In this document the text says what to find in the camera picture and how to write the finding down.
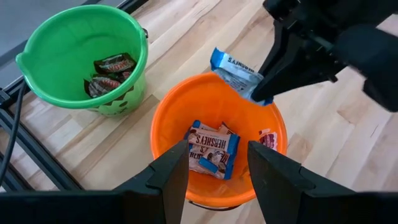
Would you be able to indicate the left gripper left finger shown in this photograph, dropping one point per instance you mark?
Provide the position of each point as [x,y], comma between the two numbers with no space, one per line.
[140,202]

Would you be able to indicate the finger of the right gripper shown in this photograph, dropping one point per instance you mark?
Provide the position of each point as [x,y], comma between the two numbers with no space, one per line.
[270,71]
[304,68]

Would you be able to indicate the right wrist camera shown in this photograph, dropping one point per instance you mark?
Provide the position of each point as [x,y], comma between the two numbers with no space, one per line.
[370,62]

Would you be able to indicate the orange jack-o-lantern bucket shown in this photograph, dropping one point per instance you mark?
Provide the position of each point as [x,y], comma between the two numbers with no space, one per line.
[214,102]

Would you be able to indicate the brown candy bar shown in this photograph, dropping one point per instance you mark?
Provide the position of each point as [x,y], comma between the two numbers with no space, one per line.
[115,63]
[125,75]
[102,85]

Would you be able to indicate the black aluminium table frame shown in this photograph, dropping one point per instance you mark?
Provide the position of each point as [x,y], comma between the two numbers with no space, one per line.
[34,149]

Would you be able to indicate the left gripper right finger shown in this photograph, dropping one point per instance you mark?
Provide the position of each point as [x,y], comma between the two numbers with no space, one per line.
[295,202]

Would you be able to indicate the green plastic bucket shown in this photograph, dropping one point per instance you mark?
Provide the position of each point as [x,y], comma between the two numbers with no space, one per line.
[62,56]

